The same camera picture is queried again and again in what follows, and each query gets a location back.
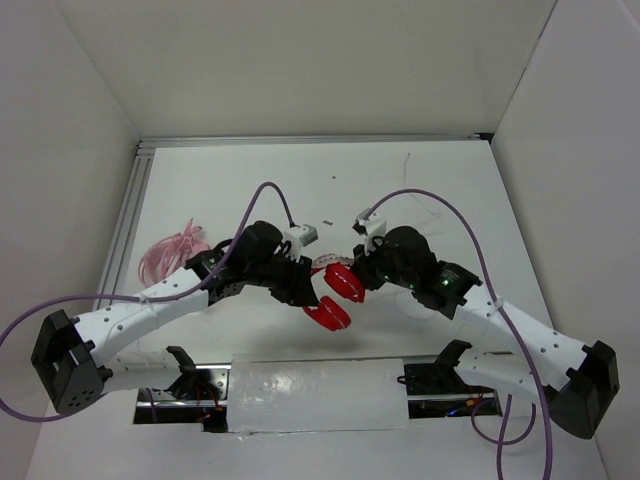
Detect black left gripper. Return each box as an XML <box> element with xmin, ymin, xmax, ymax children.
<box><xmin>246</xmin><ymin>248</ymin><xmax>319</xmax><ymax>307</ymax></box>

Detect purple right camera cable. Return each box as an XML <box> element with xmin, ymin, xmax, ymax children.
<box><xmin>364</xmin><ymin>188</ymin><xmax>556</xmax><ymax>480</ymax></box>

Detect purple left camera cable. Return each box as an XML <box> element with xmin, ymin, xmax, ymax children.
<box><xmin>0</xmin><ymin>181</ymin><xmax>297</xmax><ymax>422</ymax></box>

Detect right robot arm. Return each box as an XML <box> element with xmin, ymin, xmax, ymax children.
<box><xmin>351</xmin><ymin>220</ymin><xmax>620</xmax><ymax>439</ymax></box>

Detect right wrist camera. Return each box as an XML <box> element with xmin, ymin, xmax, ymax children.
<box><xmin>353</xmin><ymin>209</ymin><xmax>387</xmax><ymax>255</ymax></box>

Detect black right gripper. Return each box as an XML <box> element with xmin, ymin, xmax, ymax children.
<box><xmin>347</xmin><ymin>233</ymin><xmax>416</xmax><ymax>290</ymax></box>

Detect aluminium frame rail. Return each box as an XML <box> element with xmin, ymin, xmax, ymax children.
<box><xmin>99</xmin><ymin>134</ymin><xmax>499</xmax><ymax>294</ymax></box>

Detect white taped cover plate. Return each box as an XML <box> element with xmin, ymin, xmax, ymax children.
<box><xmin>227</xmin><ymin>359</ymin><xmax>409</xmax><ymax>434</ymax></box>

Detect pink headphones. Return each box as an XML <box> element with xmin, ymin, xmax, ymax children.
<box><xmin>137</xmin><ymin>219</ymin><xmax>210</xmax><ymax>287</ymax></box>

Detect red headphones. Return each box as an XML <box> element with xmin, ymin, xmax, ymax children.
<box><xmin>303</xmin><ymin>253</ymin><xmax>365</xmax><ymax>332</ymax></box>

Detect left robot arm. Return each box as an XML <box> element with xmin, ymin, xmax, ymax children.
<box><xmin>31</xmin><ymin>221</ymin><xmax>319</xmax><ymax>416</ymax></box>

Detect purple camera cable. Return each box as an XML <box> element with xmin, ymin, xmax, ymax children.
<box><xmin>0</xmin><ymin>181</ymin><xmax>297</xmax><ymax>422</ymax></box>
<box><xmin>364</xmin><ymin>188</ymin><xmax>556</xmax><ymax>480</ymax></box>

